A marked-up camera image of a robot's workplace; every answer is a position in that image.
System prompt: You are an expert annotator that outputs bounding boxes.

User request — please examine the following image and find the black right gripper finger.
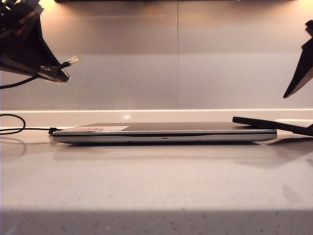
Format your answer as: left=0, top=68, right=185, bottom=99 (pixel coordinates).
left=283, top=20, right=313, bottom=99

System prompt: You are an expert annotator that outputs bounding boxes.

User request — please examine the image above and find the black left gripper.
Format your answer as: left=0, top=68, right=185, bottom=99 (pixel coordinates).
left=0, top=0, right=71, bottom=85

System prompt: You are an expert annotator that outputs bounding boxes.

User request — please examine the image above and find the black smartphone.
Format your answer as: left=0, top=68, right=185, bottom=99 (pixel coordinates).
left=231, top=116, right=313, bottom=137

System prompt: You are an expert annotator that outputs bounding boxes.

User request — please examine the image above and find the black charging cable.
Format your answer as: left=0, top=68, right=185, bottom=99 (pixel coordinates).
left=0, top=56, right=81, bottom=136

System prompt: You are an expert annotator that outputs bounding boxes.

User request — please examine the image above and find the white red-lettered sticker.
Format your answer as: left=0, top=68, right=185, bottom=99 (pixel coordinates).
left=73, top=125, right=130, bottom=133

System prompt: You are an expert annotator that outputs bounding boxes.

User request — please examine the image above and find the silver closed laptop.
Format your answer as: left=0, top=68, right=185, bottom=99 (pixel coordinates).
left=50, top=121, right=278, bottom=145

